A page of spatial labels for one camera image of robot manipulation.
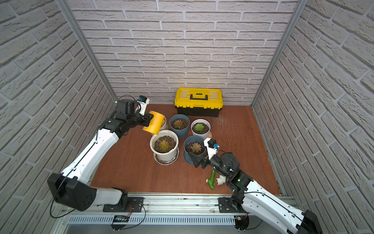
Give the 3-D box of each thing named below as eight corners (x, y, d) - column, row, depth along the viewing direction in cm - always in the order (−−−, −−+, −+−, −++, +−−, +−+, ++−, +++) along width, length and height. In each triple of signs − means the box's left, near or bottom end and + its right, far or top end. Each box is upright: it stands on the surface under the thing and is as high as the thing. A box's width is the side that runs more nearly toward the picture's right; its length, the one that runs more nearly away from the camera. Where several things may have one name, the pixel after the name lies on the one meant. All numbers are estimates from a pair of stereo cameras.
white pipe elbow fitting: (216, 185, 82) (217, 184, 79) (215, 176, 85) (216, 175, 83) (226, 185, 82) (227, 184, 79) (224, 176, 85) (225, 175, 83)
